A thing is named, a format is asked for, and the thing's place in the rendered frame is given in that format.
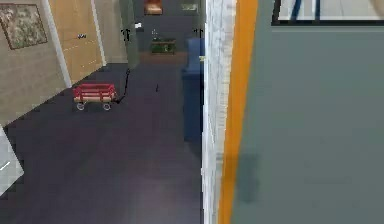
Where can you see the blue sofa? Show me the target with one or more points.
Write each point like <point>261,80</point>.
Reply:
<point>193,90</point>

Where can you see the green wooden side table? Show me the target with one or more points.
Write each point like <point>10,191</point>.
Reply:
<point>163,47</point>

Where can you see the red toy wagon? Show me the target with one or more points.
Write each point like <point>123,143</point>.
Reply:
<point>94,92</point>

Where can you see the pale green framed picture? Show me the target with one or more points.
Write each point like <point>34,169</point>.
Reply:
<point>189,7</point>

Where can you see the light wooden room door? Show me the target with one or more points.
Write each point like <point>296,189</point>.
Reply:
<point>76,36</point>

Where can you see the white flat panel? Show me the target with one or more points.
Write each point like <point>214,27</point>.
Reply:
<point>8,163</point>

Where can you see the orange framed wall picture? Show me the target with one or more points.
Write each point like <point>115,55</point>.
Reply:
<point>153,6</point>

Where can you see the black framed wall picture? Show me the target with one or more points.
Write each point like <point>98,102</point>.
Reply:
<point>328,11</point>

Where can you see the framed floral wall picture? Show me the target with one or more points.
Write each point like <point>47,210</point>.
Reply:
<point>22,25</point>

